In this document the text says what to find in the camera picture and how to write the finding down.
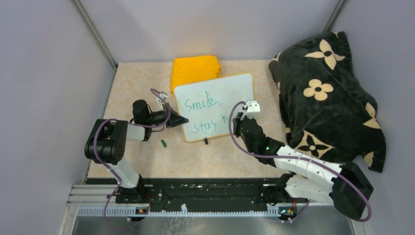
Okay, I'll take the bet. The folded yellow cloth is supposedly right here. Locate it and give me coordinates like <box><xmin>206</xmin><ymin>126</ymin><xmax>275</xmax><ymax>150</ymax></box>
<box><xmin>170</xmin><ymin>55</ymin><xmax>222</xmax><ymax>94</ymax></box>

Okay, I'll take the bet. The left metal corner post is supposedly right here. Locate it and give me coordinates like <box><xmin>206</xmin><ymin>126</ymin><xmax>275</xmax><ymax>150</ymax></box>
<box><xmin>71</xmin><ymin>0</ymin><xmax>118</xmax><ymax>70</ymax></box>

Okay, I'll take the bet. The black floral blanket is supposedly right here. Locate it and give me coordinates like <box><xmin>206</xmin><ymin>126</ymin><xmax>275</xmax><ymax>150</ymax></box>
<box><xmin>268</xmin><ymin>31</ymin><xmax>386</xmax><ymax>173</ymax></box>

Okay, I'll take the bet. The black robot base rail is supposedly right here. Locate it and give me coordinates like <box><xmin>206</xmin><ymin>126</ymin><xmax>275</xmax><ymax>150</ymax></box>
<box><xmin>103</xmin><ymin>177</ymin><xmax>307</xmax><ymax>221</ymax></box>

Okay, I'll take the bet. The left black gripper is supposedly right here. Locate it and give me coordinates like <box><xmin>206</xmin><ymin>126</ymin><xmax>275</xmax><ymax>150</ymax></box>
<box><xmin>146</xmin><ymin>102</ymin><xmax>189</xmax><ymax>128</ymax></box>

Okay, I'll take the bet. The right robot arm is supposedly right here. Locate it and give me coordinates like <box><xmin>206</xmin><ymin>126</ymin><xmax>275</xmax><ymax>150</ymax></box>
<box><xmin>228</xmin><ymin>112</ymin><xmax>373</xmax><ymax>222</ymax></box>

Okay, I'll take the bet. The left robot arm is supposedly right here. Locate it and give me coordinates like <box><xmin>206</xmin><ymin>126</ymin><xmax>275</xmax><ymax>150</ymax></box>
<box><xmin>84</xmin><ymin>99</ymin><xmax>189</xmax><ymax>203</ymax></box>

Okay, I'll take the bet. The yellow-framed whiteboard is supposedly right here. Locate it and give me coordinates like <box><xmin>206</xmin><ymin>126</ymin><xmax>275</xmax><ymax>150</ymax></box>
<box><xmin>174</xmin><ymin>73</ymin><xmax>254</xmax><ymax>142</ymax></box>

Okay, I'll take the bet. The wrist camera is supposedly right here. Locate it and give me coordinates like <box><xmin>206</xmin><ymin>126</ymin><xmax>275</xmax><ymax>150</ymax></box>
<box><xmin>241</xmin><ymin>100</ymin><xmax>261</xmax><ymax>119</ymax></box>
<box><xmin>157</xmin><ymin>92</ymin><xmax>168</xmax><ymax>109</ymax></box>

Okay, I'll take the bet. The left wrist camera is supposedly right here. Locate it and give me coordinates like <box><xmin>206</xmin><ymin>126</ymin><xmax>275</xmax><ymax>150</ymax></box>
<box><xmin>157</xmin><ymin>92</ymin><xmax>168</xmax><ymax>109</ymax></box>

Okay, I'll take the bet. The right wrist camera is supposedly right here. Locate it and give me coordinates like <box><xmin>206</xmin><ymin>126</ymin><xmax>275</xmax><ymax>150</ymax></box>
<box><xmin>241</xmin><ymin>100</ymin><xmax>261</xmax><ymax>119</ymax></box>

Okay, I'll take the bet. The right metal corner post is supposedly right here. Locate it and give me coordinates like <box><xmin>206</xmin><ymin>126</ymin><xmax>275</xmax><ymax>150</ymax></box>
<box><xmin>322</xmin><ymin>0</ymin><xmax>348</xmax><ymax>33</ymax></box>

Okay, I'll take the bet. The metal corner post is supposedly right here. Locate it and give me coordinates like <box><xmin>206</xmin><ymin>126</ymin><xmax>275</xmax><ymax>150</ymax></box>
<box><xmin>71</xmin><ymin>0</ymin><xmax>118</xmax><ymax>70</ymax></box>
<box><xmin>322</xmin><ymin>0</ymin><xmax>348</xmax><ymax>33</ymax></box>

